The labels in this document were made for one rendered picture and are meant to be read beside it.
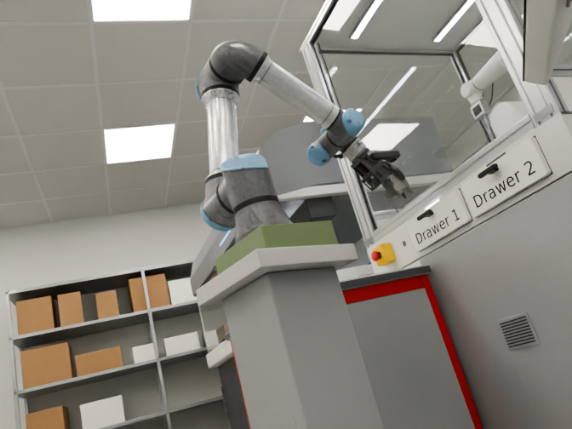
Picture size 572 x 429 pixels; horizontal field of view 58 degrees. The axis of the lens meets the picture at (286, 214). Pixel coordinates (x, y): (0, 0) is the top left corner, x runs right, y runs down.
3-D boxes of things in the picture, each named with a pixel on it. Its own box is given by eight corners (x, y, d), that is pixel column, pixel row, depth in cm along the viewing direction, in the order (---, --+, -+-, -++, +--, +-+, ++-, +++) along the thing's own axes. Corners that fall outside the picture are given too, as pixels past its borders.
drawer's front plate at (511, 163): (547, 174, 130) (529, 136, 134) (473, 218, 155) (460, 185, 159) (552, 173, 131) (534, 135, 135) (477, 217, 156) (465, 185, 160)
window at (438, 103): (532, 113, 137) (412, -136, 167) (375, 231, 210) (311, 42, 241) (533, 113, 137) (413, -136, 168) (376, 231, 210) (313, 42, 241)
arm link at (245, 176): (244, 196, 119) (229, 145, 123) (222, 220, 129) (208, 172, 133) (287, 192, 125) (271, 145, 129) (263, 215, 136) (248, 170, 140)
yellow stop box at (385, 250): (385, 261, 194) (379, 243, 197) (376, 267, 200) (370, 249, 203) (396, 259, 196) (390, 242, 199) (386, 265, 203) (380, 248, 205)
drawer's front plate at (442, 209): (468, 220, 157) (455, 189, 161) (415, 252, 182) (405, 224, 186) (472, 220, 158) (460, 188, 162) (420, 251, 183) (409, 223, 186)
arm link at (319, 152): (318, 135, 157) (336, 120, 163) (300, 154, 165) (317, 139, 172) (335, 155, 157) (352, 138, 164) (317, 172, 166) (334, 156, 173)
